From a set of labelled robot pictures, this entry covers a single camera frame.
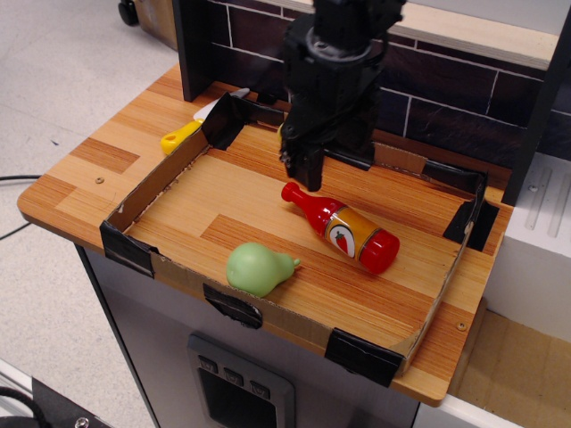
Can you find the grey oven control panel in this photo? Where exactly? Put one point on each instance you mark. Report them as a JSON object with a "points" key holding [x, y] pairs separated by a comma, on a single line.
{"points": [[237, 392]]}

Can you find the black vertical post right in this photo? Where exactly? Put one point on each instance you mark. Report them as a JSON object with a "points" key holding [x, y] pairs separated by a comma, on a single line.
{"points": [[555, 74]]}

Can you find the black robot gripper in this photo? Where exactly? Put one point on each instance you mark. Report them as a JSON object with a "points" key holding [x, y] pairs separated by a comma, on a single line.
{"points": [[332, 78]]}

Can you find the black caster wheel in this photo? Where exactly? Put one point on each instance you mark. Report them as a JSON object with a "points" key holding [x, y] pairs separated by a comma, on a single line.
{"points": [[128, 12]]}

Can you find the red hot sauce bottle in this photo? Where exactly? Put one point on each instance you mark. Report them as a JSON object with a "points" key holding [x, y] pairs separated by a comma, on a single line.
{"points": [[348, 231]]}

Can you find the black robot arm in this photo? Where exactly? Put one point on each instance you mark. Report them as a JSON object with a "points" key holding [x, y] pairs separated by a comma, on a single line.
{"points": [[377, 17]]}

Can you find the wooden shelf ledge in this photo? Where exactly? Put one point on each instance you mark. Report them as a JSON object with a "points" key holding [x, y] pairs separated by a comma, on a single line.
{"points": [[491, 39]]}

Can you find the black vertical post left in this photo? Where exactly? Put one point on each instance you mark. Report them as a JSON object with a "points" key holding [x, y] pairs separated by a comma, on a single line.
{"points": [[202, 31]]}

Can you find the white toy sink counter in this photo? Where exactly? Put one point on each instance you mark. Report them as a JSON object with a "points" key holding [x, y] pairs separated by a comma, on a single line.
{"points": [[530, 279]]}

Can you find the green toy pear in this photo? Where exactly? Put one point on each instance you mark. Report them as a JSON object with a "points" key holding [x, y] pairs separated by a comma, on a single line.
{"points": [[258, 270]]}

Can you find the black vertical post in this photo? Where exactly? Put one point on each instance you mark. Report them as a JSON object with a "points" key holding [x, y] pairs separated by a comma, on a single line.
{"points": [[202, 31], [555, 74]]}

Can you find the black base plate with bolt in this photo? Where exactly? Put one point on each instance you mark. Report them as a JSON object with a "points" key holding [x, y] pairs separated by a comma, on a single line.
{"points": [[61, 411]]}

